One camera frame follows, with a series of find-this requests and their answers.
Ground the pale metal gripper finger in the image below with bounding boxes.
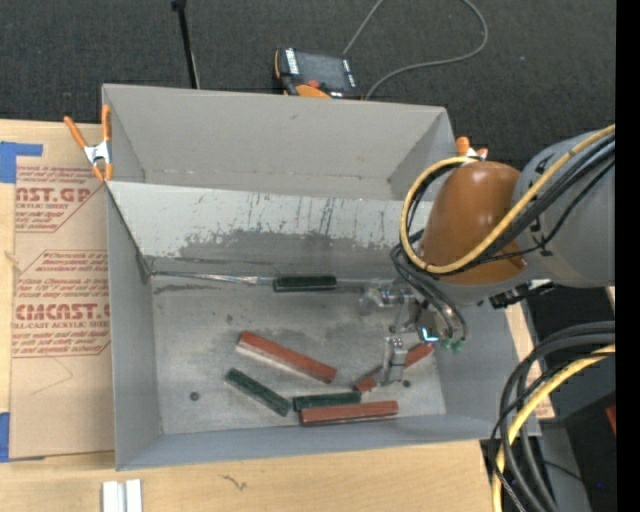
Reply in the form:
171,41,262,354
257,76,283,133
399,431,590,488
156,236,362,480
357,288,404,317
381,336,409,387

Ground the red-brown flat block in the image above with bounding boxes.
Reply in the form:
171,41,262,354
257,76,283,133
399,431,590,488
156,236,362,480
234,330,338,385
298,400,400,427
352,342,436,395

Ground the dark green flat block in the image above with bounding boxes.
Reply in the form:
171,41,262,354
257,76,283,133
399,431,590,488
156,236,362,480
292,391,363,413
224,368,292,418
272,275,338,293

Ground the grey metal bin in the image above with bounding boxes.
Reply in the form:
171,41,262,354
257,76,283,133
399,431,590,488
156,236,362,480
101,83,541,472

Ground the brown cardboard board red print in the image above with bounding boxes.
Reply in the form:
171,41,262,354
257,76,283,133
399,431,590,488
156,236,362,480
0,118,117,462

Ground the black cylinder on white bracket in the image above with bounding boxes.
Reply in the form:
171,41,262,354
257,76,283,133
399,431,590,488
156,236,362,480
488,283,532,309

